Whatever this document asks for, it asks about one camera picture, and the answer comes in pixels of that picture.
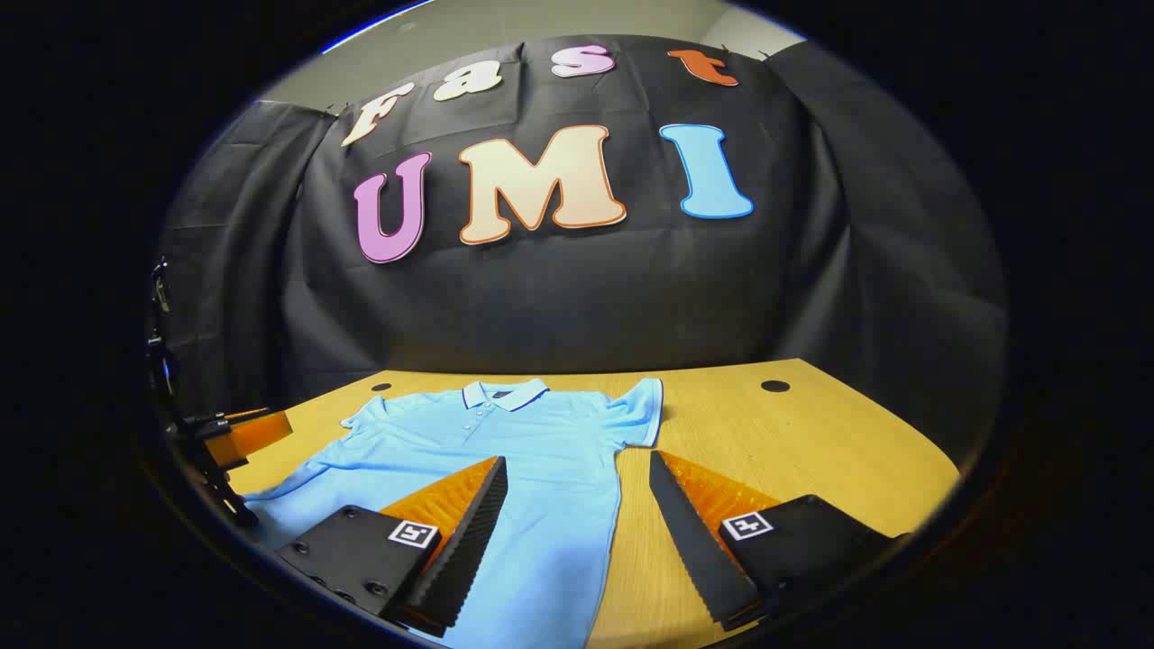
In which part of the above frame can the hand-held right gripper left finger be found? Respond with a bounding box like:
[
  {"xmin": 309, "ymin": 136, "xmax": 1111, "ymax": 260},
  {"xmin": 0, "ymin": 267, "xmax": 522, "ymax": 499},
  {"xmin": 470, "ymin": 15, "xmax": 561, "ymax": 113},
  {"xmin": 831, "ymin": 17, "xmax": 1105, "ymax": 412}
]
[{"xmin": 273, "ymin": 455, "xmax": 508, "ymax": 639}]

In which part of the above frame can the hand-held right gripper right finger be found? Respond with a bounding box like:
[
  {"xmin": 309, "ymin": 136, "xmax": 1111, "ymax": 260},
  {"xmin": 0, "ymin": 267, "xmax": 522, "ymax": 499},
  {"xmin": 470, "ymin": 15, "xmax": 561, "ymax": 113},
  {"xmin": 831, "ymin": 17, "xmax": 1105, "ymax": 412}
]
[{"xmin": 648, "ymin": 449, "xmax": 911, "ymax": 632}]

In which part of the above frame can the light blue T-shirt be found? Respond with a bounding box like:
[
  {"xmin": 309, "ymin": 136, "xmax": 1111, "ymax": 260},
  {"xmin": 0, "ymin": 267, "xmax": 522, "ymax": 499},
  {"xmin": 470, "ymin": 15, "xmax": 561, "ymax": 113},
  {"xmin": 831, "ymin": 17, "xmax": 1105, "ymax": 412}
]
[{"xmin": 242, "ymin": 377, "xmax": 665, "ymax": 649}]

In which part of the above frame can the black backdrop cloth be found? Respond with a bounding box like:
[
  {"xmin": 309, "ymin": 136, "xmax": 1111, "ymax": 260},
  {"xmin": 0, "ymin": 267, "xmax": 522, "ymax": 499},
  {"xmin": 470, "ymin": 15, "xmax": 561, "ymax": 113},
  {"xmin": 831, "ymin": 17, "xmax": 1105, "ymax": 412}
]
[{"xmin": 153, "ymin": 34, "xmax": 1009, "ymax": 470}]

